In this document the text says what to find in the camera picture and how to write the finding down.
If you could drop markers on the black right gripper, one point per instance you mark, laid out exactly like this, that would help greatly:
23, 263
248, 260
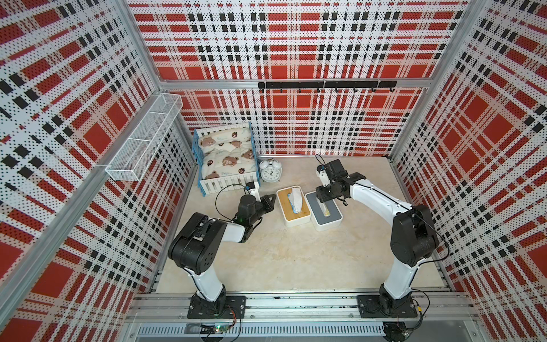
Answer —
321, 194

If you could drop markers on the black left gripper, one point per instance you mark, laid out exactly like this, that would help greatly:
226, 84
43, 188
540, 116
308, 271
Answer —
268, 204

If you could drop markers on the grey tissue box lid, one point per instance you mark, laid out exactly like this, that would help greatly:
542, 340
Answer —
322, 207

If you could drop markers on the white tissue box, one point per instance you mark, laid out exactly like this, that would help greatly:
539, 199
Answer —
327, 220

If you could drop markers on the bamboo tissue box lid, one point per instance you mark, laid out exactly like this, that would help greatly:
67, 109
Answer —
292, 204

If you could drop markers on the blue tissue paper pack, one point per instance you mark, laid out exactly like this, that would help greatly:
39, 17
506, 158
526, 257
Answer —
295, 199

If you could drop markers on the white tissue box base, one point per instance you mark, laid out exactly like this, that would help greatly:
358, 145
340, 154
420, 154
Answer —
295, 216

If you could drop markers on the yellow tissue paper pack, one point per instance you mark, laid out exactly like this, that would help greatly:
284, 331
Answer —
324, 209

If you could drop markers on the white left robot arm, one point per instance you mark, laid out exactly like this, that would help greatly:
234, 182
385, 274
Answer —
194, 250

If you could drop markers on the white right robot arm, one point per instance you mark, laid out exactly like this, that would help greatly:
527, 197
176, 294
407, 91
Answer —
413, 237

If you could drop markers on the white alarm clock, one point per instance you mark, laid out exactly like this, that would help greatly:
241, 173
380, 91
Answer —
270, 170

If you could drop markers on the blue white toy crib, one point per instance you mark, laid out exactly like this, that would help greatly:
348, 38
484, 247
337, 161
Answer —
213, 186

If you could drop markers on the bear print bedding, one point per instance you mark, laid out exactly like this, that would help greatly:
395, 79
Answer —
227, 153

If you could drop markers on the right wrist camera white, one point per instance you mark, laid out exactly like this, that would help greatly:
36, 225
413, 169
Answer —
321, 172

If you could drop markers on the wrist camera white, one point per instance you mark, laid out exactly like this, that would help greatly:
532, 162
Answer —
321, 172
253, 189

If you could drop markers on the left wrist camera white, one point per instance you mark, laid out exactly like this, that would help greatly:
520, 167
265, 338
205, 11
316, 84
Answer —
253, 189

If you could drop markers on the black hook rail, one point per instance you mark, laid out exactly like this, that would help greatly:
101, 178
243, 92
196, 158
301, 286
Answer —
320, 85

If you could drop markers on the white wire basket shelf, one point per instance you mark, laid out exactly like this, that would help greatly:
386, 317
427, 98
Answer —
134, 157

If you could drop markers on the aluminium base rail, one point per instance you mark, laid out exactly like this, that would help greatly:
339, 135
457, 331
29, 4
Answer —
430, 315

